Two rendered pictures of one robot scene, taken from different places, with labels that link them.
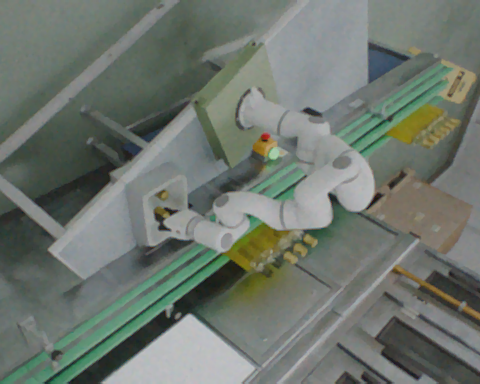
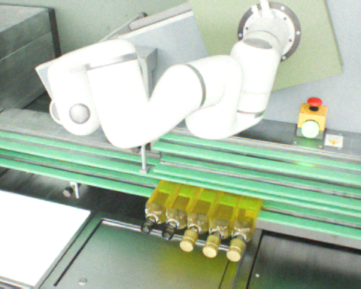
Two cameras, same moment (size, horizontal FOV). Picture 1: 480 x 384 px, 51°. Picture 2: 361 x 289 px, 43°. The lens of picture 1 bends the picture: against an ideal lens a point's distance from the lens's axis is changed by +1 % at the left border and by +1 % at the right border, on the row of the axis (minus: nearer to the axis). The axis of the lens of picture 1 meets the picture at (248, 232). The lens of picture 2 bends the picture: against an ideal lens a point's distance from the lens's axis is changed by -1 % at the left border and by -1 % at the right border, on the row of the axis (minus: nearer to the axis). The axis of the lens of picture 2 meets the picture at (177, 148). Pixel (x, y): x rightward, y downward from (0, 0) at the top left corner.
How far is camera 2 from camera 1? 1.44 m
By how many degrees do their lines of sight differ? 55
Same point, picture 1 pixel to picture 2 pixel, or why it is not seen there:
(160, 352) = (35, 209)
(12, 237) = not seen: hidden behind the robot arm
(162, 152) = (151, 32)
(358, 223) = not seen: outside the picture
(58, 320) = (9, 119)
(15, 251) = not seen: hidden behind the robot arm
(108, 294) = (45, 129)
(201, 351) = (44, 235)
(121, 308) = (37, 144)
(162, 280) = (81, 153)
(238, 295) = (137, 239)
